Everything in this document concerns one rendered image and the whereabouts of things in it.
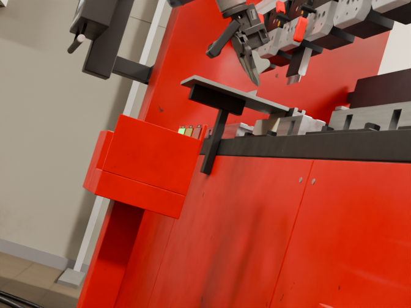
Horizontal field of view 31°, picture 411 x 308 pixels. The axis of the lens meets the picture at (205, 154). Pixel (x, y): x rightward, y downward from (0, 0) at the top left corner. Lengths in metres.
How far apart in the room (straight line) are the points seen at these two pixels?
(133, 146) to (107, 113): 3.58
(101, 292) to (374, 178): 0.60
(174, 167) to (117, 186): 0.11
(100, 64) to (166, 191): 2.03
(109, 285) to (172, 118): 1.47
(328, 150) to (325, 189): 0.07
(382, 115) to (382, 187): 0.38
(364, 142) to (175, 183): 0.39
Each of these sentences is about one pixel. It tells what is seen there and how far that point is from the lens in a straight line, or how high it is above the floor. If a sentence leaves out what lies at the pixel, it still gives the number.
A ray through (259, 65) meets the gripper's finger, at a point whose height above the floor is 1.09.
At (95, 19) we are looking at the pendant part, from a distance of 2.91.
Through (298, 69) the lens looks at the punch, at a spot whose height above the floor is 1.11.
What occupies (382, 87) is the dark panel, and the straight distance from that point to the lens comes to 2.73.
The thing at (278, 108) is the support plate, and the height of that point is 0.99.
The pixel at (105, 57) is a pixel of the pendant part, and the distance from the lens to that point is 3.32.
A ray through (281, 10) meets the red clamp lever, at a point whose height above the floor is 1.28.
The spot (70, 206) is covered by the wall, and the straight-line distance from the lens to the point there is 4.89.
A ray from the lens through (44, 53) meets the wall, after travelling 4.97.
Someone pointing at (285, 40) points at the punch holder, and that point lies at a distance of 2.06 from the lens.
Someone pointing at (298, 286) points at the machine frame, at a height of 0.62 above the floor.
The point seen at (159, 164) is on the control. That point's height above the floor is 0.74.
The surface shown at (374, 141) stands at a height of 0.86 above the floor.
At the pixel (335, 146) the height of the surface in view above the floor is 0.85.
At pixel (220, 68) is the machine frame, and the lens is 2.84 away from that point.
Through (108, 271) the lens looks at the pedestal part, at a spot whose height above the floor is 0.53.
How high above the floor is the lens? 0.71
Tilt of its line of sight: 3 degrees up
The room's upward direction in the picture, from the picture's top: 17 degrees clockwise
